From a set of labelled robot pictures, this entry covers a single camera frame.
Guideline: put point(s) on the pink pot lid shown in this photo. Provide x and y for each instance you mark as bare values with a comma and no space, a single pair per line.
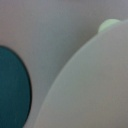
92,89

